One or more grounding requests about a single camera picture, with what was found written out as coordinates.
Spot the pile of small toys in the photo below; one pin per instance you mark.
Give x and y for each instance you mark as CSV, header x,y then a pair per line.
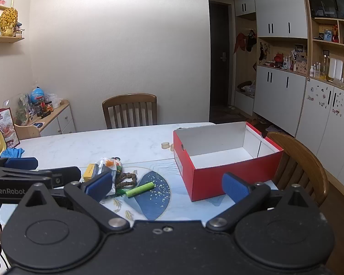
x,y
24,110

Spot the red hanging cloth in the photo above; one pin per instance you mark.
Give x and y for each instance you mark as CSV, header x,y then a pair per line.
x,y
240,41

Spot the red cardboard box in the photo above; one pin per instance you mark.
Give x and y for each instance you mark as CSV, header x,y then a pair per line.
x,y
203,183

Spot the dark glass jar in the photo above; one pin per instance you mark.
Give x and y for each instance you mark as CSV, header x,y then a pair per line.
x,y
37,107

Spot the tall clear bottle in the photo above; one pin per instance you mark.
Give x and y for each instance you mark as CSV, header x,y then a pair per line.
x,y
325,66

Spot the small yellow box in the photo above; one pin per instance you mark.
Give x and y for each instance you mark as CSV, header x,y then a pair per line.
x,y
89,172

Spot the green tube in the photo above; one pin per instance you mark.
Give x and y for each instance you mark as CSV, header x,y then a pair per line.
x,y
140,189

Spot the dark door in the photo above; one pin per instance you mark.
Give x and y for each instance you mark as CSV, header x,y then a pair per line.
x,y
218,34

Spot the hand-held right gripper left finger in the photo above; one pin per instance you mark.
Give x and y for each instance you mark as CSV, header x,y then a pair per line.
x,y
99,184

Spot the dark jar orange label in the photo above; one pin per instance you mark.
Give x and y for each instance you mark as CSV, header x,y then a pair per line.
x,y
48,106

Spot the gold ornament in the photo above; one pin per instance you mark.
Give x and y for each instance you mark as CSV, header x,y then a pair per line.
x,y
8,20

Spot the white wall cabinet unit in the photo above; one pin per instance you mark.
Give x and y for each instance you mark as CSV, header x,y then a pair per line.
x,y
278,11

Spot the crumpled white plastic bag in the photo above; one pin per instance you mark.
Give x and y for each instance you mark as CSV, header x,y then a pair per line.
x,y
54,100

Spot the red figurine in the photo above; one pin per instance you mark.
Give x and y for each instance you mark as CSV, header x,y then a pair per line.
x,y
279,60

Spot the dark wooden slat chair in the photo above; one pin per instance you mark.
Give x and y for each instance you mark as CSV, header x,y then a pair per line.
x,y
129,98

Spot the blue glove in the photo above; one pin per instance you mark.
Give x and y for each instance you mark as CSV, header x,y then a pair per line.
x,y
13,152

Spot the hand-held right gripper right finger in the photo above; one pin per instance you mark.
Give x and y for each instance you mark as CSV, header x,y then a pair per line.
x,y
235,186

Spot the light wooden high chair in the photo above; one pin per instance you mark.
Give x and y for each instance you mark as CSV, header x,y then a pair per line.
x,y
25,132

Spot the clear bag with snacks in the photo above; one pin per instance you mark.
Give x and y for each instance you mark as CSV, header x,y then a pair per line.
x,y
107,163

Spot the light wooden curved chair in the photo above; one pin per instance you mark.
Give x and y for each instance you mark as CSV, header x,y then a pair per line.
x,y
301,154

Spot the blue globe toy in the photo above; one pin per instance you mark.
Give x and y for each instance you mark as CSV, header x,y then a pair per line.
x,y
36,94

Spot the white sideboard wooden top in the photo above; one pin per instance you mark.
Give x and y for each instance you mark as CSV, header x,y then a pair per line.
x,y
63,117

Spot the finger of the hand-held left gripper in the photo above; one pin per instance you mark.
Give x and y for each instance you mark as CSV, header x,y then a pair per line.
x,y
20,163
67,174

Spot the red snack bag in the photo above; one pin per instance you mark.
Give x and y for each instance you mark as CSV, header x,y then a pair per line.
x,y
3,123

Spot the black hanging bag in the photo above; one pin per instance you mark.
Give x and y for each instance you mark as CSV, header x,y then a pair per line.
x,y
251,41

